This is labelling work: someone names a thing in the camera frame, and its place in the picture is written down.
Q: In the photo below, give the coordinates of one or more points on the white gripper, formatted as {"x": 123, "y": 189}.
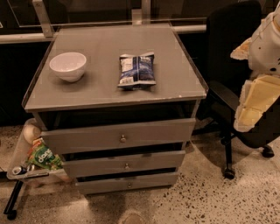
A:
{"x": 266, "y": 52}

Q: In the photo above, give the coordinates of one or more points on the grey drawer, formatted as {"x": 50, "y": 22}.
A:
{"x": 129, "y": 183}
{"x": 122, "y": 164}
{"x": 109, "y": 137}

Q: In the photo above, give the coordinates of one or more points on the grey bottom drawer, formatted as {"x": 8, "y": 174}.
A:
{"x": 129, "y": 183}

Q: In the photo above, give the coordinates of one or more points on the grey drawer cabinet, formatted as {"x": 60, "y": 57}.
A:
{"x": 96, "y": 100}

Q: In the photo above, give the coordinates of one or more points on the grey top drawer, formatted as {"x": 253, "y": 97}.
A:
{"x": 109, "y": 137}

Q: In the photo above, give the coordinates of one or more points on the black office chair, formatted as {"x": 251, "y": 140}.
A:
{"x": 226, "y": 29}

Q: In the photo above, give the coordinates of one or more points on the blue chip bag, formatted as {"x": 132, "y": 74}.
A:
{"x": 136, "y": 71}

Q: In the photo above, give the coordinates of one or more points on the white ceramic bowl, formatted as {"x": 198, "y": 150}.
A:
{"x": 69, "y": 66}

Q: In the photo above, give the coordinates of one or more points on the metal railing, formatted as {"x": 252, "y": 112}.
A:
{"x": 26, "y": 21}

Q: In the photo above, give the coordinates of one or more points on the green snack bag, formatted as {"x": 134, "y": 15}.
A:
{"x": 41, "y": 155}

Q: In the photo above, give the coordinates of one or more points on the beige round object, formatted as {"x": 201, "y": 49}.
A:
{"x": 31, "y": 133}

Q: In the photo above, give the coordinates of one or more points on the clear acrylic side bin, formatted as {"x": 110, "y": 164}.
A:
{"x": 33, "y": 172}

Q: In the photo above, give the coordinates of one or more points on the soda can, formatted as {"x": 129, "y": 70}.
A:
{"x": 19, "y": 170}

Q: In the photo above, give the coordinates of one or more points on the black stand leg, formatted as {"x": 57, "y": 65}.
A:
{"x": 9, "y": 210}

